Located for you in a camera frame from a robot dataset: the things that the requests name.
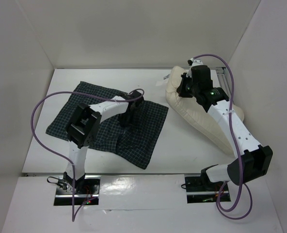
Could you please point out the dark checked pillowcase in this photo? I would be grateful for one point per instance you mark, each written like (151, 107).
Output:
(134, 143)

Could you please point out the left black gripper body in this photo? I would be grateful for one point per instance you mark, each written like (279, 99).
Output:
(126, 118)

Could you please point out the cream pillow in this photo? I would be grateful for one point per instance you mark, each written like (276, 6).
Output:
(194, 113)

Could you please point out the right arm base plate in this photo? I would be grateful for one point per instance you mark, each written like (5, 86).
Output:
(197, 192)

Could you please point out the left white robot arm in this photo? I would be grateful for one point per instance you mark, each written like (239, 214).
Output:
(84, 125)

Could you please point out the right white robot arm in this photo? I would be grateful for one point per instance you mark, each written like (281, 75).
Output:
(252, 159)

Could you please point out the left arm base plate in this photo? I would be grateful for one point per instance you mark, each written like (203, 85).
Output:
(87, 192)

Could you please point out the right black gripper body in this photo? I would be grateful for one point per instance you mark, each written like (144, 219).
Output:
(182, 87)

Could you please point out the aluminium rail at right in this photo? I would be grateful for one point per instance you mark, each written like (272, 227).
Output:
(223, 77)

